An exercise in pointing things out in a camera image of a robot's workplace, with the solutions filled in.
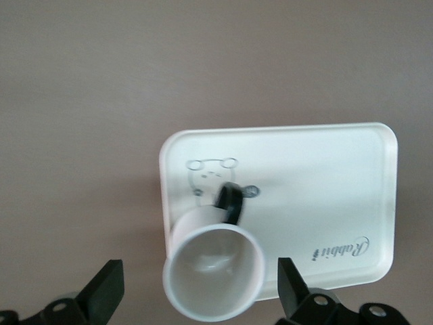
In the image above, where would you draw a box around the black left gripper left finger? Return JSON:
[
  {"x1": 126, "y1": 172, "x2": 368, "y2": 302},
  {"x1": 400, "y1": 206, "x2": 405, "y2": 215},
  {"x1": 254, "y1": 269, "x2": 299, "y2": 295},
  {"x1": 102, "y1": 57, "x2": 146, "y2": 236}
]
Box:
[{"x1": 0, "y1": 259, "x2": 125, "y2": 325}]

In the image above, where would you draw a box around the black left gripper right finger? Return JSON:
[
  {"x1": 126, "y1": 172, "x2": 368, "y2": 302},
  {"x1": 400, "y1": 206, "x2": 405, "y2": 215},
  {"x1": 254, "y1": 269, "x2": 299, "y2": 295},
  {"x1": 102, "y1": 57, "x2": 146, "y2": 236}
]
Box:
[{"x1": 277, "y1": 257, "x2": 421, "y2": 325}]

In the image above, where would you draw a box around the white cup black handle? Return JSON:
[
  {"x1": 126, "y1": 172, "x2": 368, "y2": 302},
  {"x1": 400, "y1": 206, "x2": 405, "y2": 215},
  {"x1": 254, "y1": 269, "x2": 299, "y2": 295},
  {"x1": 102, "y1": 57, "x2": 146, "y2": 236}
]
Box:
[{"x1": 162, "y1": 181, "x2": 267, "y2": 322}]

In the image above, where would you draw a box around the cream rabbit print tray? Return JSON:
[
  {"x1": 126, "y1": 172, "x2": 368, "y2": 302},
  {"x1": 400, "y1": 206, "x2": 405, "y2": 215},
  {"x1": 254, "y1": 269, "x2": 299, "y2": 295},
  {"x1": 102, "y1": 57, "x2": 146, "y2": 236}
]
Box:
[{"x1": 158, "y1": 122, "x2": 399, "y2": 302}]

